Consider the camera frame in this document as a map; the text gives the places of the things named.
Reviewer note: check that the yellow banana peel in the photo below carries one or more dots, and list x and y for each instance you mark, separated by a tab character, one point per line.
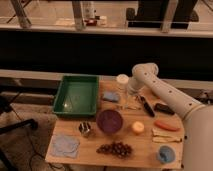
163	137

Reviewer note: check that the purple bowl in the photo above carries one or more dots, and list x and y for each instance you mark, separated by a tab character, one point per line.
109	121

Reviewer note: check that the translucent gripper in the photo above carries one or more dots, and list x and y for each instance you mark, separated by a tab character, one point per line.
124	98

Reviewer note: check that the bunch of dark grapes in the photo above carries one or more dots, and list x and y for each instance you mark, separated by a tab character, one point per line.
118	149

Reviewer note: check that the black handled knife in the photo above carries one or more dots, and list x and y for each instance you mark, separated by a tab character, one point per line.
146	106

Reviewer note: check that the small metal cup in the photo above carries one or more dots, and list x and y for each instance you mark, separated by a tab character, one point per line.
84	128

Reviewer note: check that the black oblong object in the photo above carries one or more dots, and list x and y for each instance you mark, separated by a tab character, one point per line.
163	108

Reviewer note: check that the blue sponge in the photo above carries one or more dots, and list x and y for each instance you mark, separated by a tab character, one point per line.
109	96

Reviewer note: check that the white lidded jar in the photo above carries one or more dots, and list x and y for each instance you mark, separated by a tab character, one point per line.
122	80

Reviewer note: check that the metal fork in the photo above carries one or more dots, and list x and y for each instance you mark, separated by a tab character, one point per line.
133	107

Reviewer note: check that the orange carrot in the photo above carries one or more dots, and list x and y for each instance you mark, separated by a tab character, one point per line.
165	126

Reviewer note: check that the green plastic tray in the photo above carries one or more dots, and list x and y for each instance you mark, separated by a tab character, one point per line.
77	96

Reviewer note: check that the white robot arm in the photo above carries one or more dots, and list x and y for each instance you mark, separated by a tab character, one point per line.
196	116

